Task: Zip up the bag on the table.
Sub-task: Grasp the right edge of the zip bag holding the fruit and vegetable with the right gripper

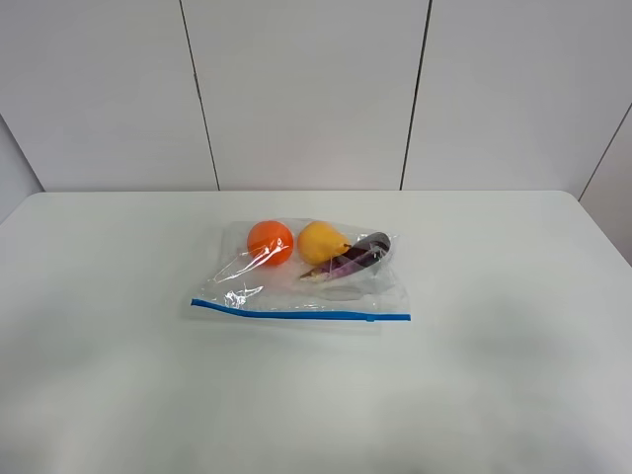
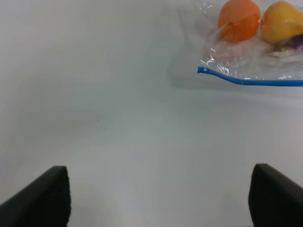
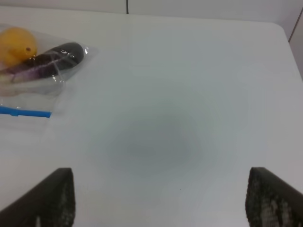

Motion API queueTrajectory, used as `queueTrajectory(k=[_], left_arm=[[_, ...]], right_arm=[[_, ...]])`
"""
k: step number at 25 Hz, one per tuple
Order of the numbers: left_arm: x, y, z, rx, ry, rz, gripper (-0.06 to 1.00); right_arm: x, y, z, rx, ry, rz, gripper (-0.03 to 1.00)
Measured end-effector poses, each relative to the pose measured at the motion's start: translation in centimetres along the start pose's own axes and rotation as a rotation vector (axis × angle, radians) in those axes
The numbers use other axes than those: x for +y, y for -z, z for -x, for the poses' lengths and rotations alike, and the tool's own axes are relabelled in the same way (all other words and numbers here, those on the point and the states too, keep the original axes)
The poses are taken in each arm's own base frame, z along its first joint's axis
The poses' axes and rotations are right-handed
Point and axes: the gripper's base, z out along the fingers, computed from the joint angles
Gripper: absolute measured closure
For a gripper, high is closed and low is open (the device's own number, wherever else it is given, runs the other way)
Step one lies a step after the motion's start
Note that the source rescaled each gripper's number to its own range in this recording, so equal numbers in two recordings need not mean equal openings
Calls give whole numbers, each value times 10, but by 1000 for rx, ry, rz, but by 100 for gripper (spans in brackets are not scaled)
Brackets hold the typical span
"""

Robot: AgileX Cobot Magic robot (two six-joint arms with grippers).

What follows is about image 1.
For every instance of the clear zip bag blue seal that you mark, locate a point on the clear zip bag blue seal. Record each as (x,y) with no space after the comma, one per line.
(238,287)

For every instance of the yellow pear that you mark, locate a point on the yellow pear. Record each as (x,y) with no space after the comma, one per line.
(319,242)

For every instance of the orange fruit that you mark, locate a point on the orange fruit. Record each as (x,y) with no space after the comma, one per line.
(270,243)

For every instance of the purple eggplant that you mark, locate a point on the purple eggplant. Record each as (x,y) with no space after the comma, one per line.
(364,254)

